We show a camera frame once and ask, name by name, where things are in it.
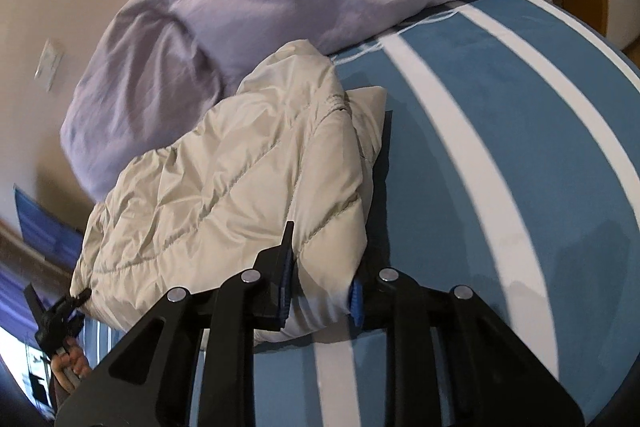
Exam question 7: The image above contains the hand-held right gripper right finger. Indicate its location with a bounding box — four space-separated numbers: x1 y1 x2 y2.
347 267 586 427

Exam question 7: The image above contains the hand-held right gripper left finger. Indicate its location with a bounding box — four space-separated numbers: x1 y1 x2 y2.
54 221 296 427

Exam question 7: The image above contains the beige puffer jacket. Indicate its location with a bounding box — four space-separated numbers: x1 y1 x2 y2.
70 39 391 348

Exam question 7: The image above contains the person's left hand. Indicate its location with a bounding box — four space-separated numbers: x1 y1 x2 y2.
50 341 94 389

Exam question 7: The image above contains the blue white striped bed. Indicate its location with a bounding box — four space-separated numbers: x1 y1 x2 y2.
82 0 640 427

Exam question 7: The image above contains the white wall switch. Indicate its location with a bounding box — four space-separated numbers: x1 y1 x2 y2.
35 38 65 92

